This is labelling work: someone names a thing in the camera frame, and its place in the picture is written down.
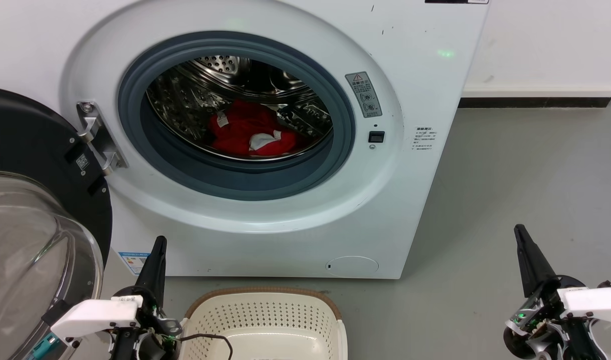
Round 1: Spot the cream perforated laundry basket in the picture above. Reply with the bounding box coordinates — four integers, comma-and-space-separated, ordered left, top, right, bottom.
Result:
178, 286, 348, 360

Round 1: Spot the teal cable connector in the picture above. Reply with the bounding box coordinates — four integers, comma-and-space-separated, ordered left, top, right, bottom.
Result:
31, 334, 57, 360

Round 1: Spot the black washer door with glass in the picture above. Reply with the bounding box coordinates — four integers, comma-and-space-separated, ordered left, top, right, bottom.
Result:
0, 86, 113, 360

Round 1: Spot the blue energy label sticker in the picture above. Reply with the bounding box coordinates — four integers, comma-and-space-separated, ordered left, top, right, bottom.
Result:
118, 251, 151, 276

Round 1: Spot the grey warning label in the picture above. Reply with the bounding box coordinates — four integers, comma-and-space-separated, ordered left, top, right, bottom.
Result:
345, 71, 383, 119

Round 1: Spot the stainless steel washing machine drum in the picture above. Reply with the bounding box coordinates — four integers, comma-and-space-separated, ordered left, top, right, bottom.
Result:
146, 55, 333, 162

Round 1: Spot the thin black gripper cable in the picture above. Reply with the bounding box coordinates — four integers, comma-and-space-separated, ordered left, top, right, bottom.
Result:
178, 333, 234, 360

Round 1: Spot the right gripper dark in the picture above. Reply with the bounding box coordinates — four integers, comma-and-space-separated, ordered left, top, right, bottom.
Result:
503, 224, 611, 360

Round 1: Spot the white front-load washing machine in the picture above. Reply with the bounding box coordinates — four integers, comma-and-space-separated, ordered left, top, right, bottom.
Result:
0, 0, 491, 280

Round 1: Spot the grey rubber door gasket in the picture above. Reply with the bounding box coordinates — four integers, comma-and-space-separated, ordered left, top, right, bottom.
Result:
118, 31, 356, 202

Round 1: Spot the round white filter cover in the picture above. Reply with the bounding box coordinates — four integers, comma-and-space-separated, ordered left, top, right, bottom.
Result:
326, 256, 379, 277

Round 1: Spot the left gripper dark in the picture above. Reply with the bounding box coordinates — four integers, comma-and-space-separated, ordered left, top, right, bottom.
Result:
110, 236, 182, 360

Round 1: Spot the black baseboard strip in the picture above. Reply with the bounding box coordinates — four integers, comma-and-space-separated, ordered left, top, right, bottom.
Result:
458, 96, 611, 109

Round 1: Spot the silver door hinge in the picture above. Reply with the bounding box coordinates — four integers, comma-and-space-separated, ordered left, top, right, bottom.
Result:
76, 101, 129, 176

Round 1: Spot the left black camera plug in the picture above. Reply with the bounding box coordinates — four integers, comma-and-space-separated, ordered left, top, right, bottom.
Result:
42, 299, 72, 327

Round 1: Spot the red and white garment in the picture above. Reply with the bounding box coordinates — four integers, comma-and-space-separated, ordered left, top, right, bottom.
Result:
208, 99, 299, 157

